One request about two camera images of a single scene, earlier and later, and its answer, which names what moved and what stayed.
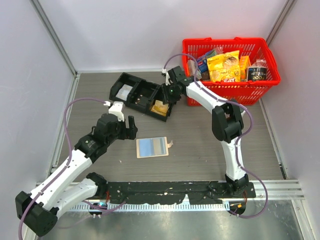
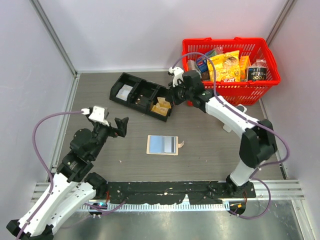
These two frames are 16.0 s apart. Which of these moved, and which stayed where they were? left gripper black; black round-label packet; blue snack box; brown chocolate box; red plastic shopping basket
Moved: left gripper black
Stayed: red plastic shopping basket; black round-label packet; blue snack box; brown chocolate box
